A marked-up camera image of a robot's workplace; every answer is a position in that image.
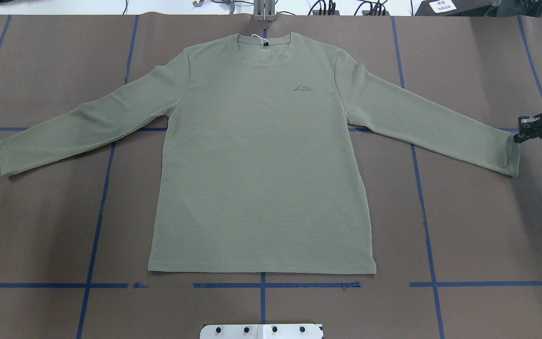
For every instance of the olive green long-sleeve shirt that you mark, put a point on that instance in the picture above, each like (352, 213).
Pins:
(258, 171)

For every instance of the aluminium camera mount post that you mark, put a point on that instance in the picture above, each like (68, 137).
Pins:
(264, 10)

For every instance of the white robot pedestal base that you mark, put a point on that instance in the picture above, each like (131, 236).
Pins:
(263, 331)

